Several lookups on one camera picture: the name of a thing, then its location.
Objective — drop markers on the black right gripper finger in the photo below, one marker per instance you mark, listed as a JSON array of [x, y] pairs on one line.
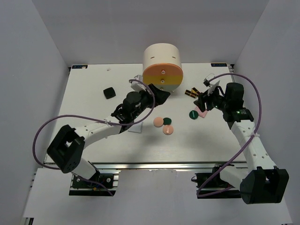
[[200, 97], [201, 105]]

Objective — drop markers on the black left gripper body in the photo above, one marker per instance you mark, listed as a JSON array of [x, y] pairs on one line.
[[147, 101]]

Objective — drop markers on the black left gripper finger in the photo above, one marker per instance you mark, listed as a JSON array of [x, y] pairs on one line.
[[157, 92], [162, 100]]

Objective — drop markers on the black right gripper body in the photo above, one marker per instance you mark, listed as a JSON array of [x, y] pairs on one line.
[[214, 100]]

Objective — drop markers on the pink square compact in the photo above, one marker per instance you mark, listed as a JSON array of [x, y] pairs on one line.
[[200, 113]]

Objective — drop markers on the green round compact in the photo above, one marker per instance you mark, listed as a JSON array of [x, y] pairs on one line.
[[193, 114]]

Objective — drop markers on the orange top drawer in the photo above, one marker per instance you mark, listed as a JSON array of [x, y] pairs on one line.
[[163, 68]]

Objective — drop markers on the white square compact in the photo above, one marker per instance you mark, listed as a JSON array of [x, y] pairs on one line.
[[136, 128]]

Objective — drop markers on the black square compact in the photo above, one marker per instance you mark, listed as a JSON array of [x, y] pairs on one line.
[[109, 93]]

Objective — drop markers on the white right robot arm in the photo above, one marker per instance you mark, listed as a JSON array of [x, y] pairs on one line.
[[264, 182]]

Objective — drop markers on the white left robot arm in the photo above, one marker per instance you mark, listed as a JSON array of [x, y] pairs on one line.
[[67, 147]]

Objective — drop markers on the black gold lipstick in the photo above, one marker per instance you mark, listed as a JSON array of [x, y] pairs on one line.
[[191, 94], [195, 91]]

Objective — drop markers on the grey bottom drawer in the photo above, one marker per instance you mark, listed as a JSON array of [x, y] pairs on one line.
[[168, 87]]

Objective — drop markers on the yellow middle drawer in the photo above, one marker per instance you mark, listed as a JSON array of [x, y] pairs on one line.
[[163, 79]]

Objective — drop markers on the peach powder puff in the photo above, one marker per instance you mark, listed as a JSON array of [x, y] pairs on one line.
[[158, 122]]

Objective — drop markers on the dark green powder puff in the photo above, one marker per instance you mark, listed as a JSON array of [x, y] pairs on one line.
[[167, 121]]

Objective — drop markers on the cream round drawer organizer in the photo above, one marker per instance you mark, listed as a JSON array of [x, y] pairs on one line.
[[161, 53]]

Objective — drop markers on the peach puff with ribbon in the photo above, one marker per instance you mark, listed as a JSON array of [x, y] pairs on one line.
[[168, 129]]

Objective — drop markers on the left blue table label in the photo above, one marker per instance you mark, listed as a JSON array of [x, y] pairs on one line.
[[79, 67]]

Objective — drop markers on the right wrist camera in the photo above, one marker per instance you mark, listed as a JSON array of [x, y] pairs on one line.
[[211, 83]]

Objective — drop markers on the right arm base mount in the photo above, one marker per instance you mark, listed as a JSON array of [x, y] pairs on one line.
[[214, 185]]

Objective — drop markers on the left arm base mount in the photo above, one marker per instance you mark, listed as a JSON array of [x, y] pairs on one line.
[[104, 183]]

